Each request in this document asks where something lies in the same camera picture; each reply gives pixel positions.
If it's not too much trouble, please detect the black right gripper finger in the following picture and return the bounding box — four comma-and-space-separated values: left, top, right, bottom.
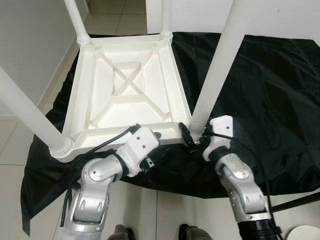
178, 122, 193, 146

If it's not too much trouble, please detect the white plastic children table top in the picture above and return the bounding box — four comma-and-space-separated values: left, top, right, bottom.
50, 32, 193, 161

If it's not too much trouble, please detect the grey left robot foot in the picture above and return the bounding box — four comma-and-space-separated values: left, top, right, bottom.
109, 225, 135, 240

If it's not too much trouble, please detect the grey robot foot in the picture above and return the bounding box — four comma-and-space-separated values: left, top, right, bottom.
109, 225, 135, 240
178, 224, 213, 240

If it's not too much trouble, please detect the grey right robot foot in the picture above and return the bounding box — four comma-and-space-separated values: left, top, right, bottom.
178, 224, 213, 240

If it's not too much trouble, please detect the black cloth table cover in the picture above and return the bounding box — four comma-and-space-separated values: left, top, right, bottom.
20, 31, 320, 236

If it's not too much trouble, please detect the black metal work table leg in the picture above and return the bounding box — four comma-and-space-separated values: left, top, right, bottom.
272, 192, 320, 213

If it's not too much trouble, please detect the white round floor base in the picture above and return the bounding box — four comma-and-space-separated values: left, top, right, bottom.
290, 225, 320, 240

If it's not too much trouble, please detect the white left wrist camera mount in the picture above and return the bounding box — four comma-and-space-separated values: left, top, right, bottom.
116, 126, 161, 177

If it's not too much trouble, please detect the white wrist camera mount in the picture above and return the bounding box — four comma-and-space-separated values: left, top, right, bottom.
116, 126, 161, 177
201, 115, 235, 161

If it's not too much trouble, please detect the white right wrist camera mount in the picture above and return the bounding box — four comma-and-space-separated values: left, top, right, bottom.
201, 115, 235, 161

